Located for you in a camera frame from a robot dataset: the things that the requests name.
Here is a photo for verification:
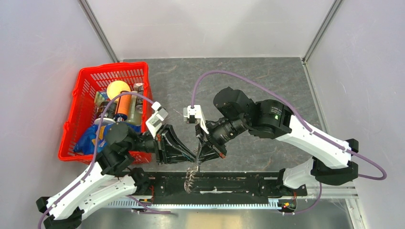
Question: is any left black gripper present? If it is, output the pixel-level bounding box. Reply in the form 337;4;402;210
126;123;196;164

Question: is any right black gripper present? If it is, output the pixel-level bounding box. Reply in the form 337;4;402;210
195;115;249;164

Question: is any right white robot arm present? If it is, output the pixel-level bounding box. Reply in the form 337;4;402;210
183;87;359;195

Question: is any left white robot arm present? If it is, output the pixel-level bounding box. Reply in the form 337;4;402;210
36;122;196;229

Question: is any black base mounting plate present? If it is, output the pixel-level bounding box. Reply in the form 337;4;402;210
128;168;308;205

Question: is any clear green bottle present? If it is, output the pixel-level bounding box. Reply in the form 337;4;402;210
127;83;144;126

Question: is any orange cylinder bottle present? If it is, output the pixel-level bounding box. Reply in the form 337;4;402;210
115;91;132;122

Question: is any black can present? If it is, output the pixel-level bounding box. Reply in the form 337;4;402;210
94;100;117;126

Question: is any yellow ball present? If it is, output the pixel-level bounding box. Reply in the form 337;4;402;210
106;80;130;101

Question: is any blue Doritos chip bag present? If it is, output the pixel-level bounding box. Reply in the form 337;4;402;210
73;122;139;155

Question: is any colourful small box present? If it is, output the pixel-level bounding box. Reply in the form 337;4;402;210
94;90;109;104

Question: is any red plastic basket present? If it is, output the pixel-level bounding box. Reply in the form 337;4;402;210
58;62;153;164

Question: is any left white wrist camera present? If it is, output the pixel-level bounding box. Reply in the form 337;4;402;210
146;102;168;138

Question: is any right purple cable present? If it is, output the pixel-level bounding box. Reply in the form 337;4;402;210
191;70;388;181

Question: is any purple cable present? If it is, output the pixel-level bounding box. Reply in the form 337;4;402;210
37;92;159;229
191;70;388;181

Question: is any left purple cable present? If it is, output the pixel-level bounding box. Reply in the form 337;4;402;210
37;92;159;229

